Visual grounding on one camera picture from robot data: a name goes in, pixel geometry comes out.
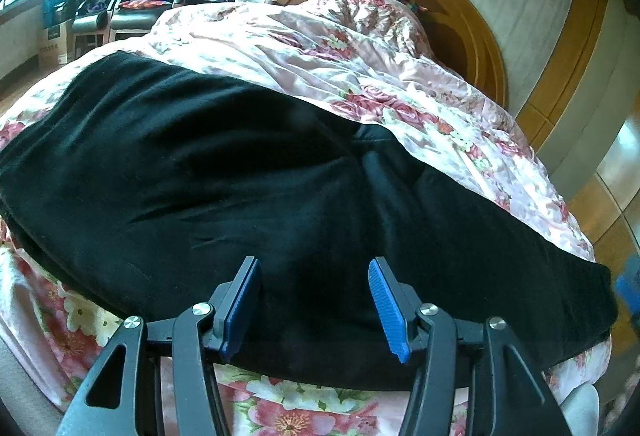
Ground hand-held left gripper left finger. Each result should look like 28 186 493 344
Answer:
55 256 262 436

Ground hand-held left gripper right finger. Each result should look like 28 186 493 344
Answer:
368 256 572 436

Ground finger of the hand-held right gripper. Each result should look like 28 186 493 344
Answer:
616 256 640 313

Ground black pants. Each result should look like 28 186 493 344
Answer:
0 50 620 392

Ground pink floral blanket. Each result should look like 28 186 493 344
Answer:
0 0 615 436

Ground wooden headboard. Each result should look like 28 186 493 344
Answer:
245 0 509 111

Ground cardboard box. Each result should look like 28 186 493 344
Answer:
39 23 77 66

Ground blue box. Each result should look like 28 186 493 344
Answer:
42 0 97 30

